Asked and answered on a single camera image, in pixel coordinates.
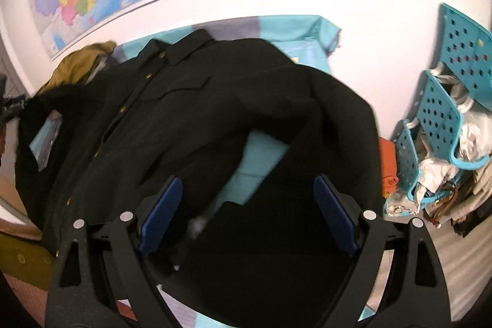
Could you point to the brown board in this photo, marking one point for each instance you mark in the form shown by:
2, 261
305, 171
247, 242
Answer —
15, 205

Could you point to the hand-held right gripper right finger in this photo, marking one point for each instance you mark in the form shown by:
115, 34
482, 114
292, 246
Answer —
336, 212

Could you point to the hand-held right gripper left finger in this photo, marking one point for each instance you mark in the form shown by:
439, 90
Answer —
161, 212

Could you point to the blue perforated storage rack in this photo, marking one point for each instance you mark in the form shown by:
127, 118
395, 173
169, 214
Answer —
465, 47

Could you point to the blue striped bed sheet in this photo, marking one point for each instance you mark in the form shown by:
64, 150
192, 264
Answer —
307, 39

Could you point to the olive green fabric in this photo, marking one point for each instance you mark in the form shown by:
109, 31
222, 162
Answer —
23, 255

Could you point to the pile of white clothes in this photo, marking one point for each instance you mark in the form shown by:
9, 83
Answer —
474, 139

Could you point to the black jacket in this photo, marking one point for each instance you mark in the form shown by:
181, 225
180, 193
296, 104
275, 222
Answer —
215, 93

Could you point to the orange cloth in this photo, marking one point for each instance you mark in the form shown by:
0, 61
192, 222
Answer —
388, 162

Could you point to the mustard yellow garment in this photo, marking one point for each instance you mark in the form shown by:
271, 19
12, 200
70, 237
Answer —
82, 61

